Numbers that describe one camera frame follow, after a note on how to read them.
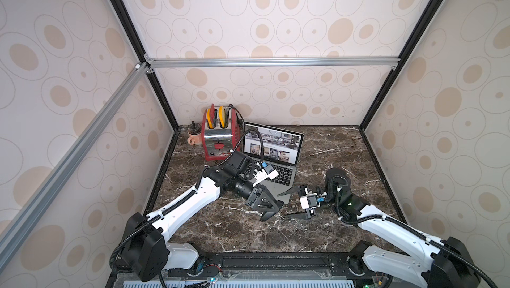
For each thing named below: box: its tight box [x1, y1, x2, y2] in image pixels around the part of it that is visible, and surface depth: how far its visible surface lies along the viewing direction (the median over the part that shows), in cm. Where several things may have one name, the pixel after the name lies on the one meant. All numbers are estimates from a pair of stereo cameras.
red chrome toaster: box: [201, 106, 241, 162], surface depth 97 cm
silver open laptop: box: [243, 121, 305, 205], surface depth 99 cm
